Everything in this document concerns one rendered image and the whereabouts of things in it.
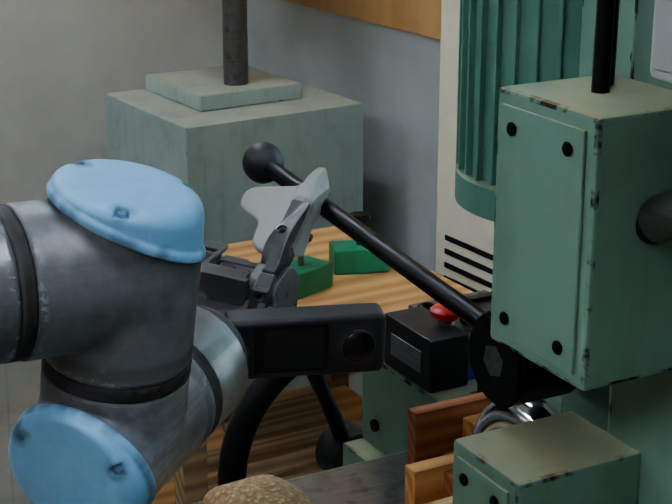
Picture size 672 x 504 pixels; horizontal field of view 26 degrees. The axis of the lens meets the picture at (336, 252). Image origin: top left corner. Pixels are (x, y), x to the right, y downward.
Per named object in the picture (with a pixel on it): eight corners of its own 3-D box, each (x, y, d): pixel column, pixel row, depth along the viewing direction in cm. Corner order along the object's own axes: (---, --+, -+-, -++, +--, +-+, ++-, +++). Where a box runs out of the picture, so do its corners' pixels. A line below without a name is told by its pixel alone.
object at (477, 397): (598, 445, 128) (603, 363, 126) (607, 450, 127) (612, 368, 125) (406, 495, 120) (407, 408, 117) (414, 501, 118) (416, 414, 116)
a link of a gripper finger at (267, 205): (260, 137, 113) (217, 235, 109) (331, 150, 111) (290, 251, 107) (268, 160, 116) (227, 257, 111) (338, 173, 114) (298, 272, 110)
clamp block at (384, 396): (488, 407, 143) (491, 321, 140) (571, 461, 132) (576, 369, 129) (356, 438, 137) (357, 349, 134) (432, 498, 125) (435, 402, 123)
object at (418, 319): (484, 327, 139) (486, 272, 137) (553, 366, 130) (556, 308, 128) (365, 352, 133) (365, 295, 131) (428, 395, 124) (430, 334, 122)
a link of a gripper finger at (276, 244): (287, 188, 108) (245, 288, 104) (306, 192, 108) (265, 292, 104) (299, 222, 112) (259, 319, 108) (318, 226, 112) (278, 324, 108)
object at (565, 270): (597, 315, 89) (612, 72, 84) (698, 366, 81) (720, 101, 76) (481, 339, 85) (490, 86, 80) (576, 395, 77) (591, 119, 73)
